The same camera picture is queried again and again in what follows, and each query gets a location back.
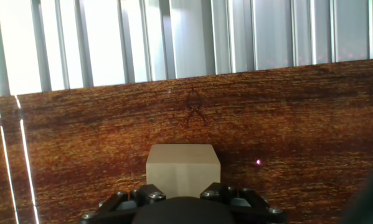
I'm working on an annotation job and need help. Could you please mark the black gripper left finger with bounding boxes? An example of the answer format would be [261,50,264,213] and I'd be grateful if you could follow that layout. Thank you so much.
[78,183,168,224]

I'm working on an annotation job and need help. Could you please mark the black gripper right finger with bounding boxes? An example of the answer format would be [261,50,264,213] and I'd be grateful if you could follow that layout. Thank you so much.
[199,182,288,224]

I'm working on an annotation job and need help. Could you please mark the small tan wooden block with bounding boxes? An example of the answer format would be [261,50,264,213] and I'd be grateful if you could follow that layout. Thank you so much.
[145,143,222,200]

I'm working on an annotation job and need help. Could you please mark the glossy reddish wooden board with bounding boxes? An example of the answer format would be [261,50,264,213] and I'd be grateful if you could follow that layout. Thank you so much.
[0,57,373,224]

